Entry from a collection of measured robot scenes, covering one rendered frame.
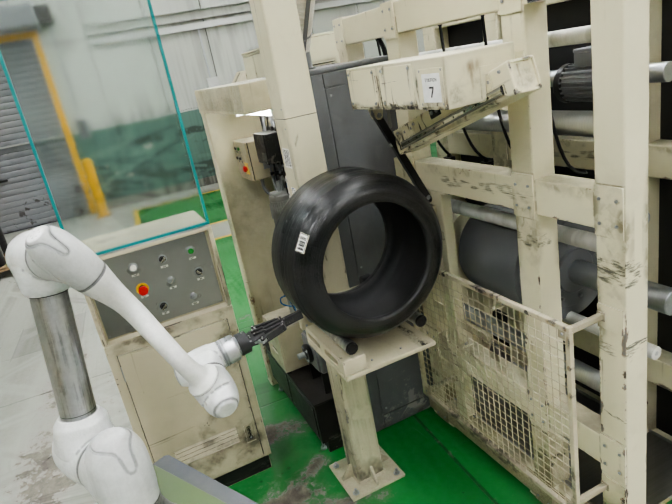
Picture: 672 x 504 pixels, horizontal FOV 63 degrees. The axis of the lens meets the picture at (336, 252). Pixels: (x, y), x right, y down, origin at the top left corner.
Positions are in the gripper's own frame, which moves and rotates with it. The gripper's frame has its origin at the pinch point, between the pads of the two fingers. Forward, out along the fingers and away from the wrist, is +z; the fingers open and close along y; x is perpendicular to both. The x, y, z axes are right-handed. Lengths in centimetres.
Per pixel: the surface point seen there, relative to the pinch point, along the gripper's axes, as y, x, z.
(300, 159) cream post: 27, -43, 30
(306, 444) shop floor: 70, 104, -2
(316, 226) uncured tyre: -11.1, -30.1, 15.0
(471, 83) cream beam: -35, -58, 63
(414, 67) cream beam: -21, -66, 56
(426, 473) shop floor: 16, 109, 35
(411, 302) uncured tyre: -12.4, 9.1, 38.3
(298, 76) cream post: 26, -71, 39
